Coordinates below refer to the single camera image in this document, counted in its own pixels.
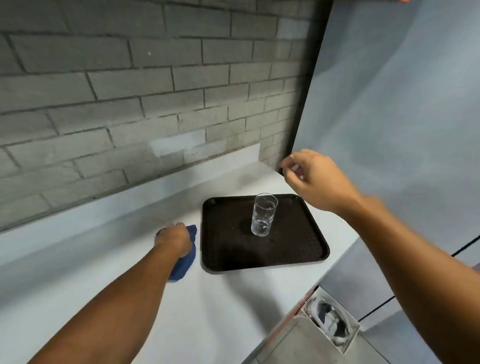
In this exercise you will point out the person's right hand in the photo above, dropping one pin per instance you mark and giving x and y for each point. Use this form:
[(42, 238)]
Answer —
[(322, 183)]

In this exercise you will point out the person's left fingers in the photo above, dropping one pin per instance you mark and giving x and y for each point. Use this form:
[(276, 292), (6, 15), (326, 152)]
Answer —
[(170, 226)]

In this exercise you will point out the person's left hand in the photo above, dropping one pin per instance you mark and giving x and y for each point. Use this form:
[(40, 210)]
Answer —
[(175, 237)]

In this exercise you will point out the person's right fingers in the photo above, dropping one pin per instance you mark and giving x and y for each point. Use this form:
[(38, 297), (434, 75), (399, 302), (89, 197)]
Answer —
[(296, 170)]

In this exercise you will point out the person's right forearm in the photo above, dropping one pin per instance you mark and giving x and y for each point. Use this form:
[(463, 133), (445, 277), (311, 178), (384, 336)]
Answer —
[(416, 270)]

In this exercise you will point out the blue cloth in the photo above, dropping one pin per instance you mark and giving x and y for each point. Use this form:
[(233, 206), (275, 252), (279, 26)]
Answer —
[(185, 258)]

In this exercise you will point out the dark brown plastic tray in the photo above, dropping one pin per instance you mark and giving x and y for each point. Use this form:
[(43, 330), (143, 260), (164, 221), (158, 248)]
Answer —
[(262, 236)]

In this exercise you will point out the clear drinking glass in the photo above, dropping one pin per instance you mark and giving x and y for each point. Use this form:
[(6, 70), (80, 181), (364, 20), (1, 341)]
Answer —
[(263, 215)]

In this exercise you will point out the white open box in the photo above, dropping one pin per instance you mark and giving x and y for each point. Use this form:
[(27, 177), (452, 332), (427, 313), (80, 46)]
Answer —
[(330, 318)]

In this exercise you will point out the person's left forearm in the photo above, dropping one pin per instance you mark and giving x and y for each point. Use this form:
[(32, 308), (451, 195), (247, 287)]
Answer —
[(108, 307)]

